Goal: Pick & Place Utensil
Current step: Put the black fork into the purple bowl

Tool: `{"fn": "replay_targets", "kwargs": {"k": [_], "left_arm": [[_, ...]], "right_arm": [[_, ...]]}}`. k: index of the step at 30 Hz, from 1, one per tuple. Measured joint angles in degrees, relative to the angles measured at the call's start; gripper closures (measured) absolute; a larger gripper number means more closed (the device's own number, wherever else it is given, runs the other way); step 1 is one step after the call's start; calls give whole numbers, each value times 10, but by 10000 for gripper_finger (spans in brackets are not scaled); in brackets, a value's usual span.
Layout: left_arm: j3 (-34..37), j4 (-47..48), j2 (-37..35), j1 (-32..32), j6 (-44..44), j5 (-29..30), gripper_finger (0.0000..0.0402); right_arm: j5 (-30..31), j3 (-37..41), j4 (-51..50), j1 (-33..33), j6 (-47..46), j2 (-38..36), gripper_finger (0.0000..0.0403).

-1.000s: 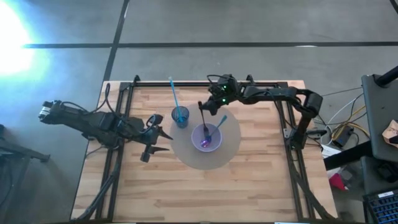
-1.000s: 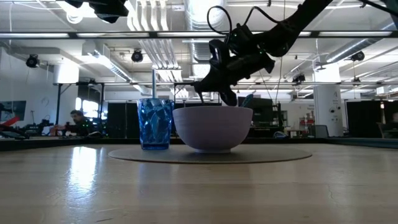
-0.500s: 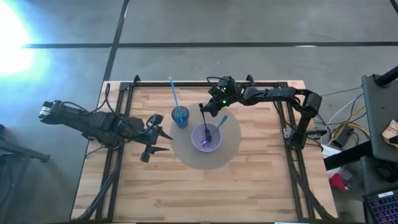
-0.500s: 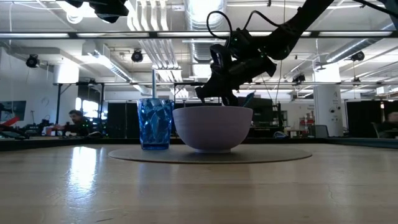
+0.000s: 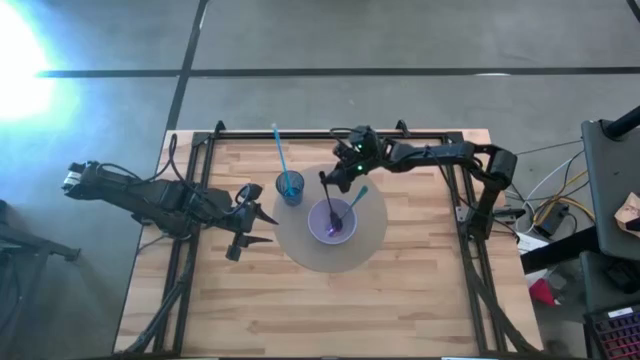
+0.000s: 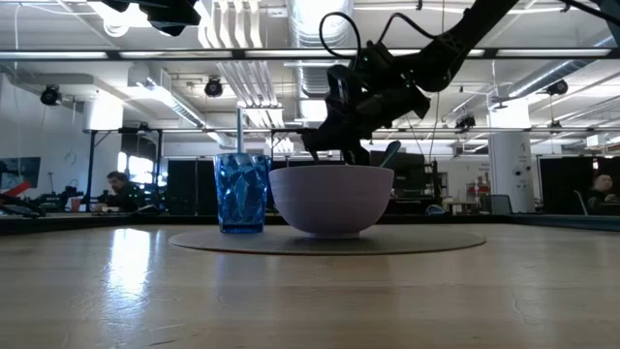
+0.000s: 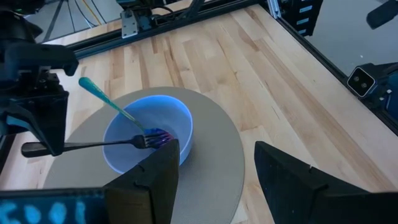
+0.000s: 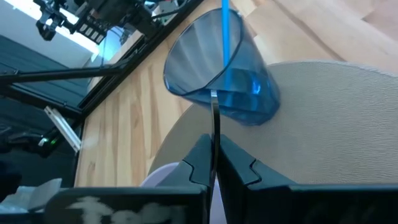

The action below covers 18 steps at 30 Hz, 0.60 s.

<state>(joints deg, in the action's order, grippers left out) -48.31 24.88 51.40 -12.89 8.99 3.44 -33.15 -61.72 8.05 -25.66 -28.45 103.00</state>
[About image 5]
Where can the blue translucent cup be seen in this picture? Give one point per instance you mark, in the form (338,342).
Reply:
(295,197)

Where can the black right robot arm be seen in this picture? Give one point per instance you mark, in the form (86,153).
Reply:
(450,152)

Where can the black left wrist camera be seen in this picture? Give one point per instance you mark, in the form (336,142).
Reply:
(251,192)

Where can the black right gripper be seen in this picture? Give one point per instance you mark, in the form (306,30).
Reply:
(362,167)

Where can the black pole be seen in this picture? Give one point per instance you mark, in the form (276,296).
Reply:
(622,125)

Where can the black spoon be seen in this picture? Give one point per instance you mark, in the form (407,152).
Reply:
(331,205)

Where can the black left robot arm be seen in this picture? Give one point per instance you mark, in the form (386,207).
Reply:
(160,200)

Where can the red object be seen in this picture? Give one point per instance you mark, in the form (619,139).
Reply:
(542,292)

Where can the iridescent patterned spoon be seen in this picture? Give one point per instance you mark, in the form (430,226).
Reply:
(356,199)

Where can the black stand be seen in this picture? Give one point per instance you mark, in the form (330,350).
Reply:
(30,245)

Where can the blue drinking straw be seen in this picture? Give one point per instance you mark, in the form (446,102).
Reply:
(281,155)

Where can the grey side table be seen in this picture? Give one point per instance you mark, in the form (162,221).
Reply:
(612,200)

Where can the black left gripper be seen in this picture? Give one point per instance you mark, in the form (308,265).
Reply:
(242,217)

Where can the round grey placemat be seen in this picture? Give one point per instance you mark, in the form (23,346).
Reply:
(370,240)

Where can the black power brick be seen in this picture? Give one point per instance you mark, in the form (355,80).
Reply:
(550,220)

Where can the black aluminium table frame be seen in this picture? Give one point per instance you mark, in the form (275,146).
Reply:
(467,260)

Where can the keyboard with red backlight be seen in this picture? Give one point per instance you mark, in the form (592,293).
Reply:
(617,335)

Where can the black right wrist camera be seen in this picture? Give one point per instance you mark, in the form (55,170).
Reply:
(362,140)

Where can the brown paper bag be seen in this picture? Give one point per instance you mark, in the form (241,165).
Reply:
(629,215)

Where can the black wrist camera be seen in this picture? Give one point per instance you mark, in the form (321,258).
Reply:
(251,192)
(362,140)

